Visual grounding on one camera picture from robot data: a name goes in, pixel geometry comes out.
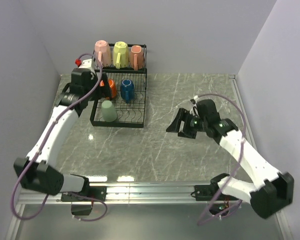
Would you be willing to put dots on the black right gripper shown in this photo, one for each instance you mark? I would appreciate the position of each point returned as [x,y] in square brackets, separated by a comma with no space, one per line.
[183,115]

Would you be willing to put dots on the pale pink mug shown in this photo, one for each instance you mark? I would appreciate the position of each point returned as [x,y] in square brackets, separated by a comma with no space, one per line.
[103,54]

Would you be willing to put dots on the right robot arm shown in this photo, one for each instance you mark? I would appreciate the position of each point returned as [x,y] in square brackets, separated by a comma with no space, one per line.
[269,190]

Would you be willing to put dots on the salmon floral mug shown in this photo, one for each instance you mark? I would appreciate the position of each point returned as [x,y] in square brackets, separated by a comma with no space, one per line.
[136,57]

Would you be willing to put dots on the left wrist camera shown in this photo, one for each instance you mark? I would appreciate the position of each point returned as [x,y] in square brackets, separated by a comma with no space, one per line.
[85,64]

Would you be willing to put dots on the aluminium mounting rail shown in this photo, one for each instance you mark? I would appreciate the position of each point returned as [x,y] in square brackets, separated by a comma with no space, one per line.
[147,211]

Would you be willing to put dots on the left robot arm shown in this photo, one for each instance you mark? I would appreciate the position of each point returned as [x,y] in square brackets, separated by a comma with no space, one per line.
[36,171]

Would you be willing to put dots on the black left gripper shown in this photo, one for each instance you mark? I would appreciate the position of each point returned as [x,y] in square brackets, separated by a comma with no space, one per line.
[104,91]

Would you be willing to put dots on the light green tumbler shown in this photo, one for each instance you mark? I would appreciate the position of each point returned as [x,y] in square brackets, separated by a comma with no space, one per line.
[108,110]

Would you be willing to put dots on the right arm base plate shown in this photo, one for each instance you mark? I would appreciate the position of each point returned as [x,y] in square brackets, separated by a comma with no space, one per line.
[205,192]

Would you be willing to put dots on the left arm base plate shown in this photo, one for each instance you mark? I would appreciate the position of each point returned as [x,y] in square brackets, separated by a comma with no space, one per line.
[91,194]

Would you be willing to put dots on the black wire dish rack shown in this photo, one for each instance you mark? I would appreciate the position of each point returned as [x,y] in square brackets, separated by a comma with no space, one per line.
[129,115]

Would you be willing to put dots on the yellow-green faceted mug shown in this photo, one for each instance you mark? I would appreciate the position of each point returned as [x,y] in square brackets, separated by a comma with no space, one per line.
[120,55]

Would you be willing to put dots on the orange mug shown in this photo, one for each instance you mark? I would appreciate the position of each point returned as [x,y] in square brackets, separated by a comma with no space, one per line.
[113,88]

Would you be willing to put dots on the blue mug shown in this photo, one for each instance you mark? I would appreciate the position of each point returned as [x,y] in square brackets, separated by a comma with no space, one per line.
[127,90]

